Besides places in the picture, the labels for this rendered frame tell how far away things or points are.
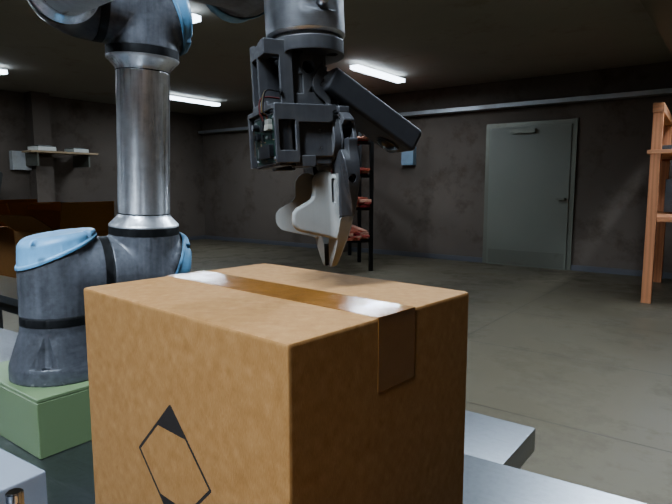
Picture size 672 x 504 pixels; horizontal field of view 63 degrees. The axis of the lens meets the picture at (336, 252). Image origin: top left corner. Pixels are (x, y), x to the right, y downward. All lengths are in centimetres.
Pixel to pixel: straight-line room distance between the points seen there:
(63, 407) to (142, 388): 41
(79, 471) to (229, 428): 48
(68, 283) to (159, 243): 15
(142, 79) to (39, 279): 35
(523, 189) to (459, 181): 107
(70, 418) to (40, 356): 10
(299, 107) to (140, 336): 24
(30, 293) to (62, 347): 9
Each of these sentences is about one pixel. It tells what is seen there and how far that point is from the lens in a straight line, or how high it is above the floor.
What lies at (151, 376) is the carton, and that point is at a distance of 51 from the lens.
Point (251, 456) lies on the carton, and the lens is 42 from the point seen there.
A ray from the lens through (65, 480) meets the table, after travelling 88.
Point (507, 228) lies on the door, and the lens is 893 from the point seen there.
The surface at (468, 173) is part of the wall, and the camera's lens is 920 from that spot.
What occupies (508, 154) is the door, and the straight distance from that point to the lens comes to 892.
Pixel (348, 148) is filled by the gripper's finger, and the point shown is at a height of 125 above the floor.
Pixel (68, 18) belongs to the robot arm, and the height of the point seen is 145.
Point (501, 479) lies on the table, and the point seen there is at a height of 83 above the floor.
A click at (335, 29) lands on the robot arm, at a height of 136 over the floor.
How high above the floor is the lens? 122
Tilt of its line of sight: 7 degrees down
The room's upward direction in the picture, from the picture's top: straight up
